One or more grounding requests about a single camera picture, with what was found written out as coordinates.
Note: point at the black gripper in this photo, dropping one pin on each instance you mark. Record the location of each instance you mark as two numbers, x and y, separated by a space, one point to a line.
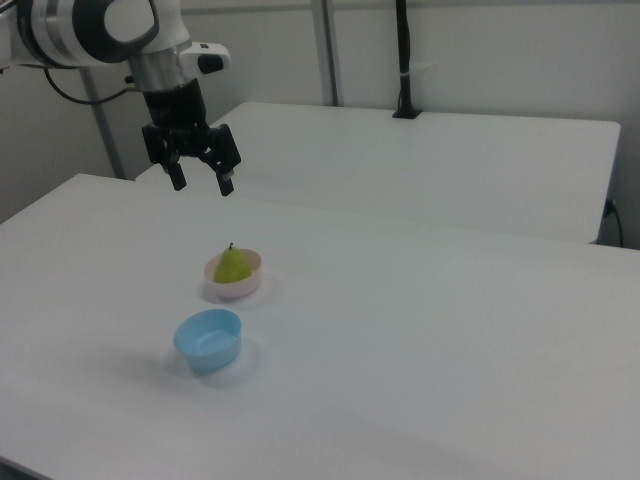
175 107

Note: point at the green pear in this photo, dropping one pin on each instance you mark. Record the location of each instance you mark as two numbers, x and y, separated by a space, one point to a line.
232 267

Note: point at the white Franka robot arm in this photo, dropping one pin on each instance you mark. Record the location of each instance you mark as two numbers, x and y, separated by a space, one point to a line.
75 30

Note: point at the pink plastic bowl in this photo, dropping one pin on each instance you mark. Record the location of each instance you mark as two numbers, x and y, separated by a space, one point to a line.
240 291

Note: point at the blue plastic bowl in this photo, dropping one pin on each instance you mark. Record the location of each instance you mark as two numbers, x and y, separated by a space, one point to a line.
212 352

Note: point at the white rectangular table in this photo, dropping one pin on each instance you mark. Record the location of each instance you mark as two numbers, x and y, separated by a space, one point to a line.
425 165

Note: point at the slanted grey metal frame post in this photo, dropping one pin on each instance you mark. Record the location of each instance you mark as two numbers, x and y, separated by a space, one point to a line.
105 135

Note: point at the wide grey metal frame post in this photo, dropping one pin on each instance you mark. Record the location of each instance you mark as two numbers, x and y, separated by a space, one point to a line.
327 50

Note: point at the black camera pole with clamp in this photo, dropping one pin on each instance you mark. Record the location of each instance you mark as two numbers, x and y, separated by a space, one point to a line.
404 60

